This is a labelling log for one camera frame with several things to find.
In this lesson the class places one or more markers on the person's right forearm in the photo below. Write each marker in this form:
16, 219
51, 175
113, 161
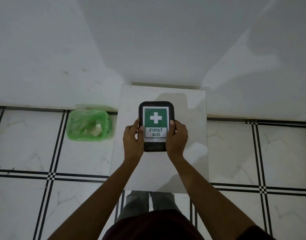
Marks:
208, 197

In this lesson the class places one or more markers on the person's left thumb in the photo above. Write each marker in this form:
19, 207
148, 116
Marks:
136, 125

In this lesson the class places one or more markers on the green bin with plastic bag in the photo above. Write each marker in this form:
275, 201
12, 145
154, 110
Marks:
78, 127

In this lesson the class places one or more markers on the person's right thumb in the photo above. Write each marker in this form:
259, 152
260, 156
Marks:
172, 126

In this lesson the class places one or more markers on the person's right hand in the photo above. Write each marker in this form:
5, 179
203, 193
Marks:
177, 143

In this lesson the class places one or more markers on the crumpled white paper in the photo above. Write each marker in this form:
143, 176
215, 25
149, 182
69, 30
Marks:
97, 129

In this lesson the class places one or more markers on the grey trousers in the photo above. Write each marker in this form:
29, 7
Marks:
140, 202

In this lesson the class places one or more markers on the dark red shirt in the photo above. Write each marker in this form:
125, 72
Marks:
153, 226

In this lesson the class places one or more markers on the person's left forearm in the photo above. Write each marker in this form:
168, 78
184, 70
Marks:
98, 199

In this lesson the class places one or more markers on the black box with green label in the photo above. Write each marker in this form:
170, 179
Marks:
156, 114

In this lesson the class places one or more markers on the person's left hand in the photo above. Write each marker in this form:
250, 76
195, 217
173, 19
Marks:
131, 143

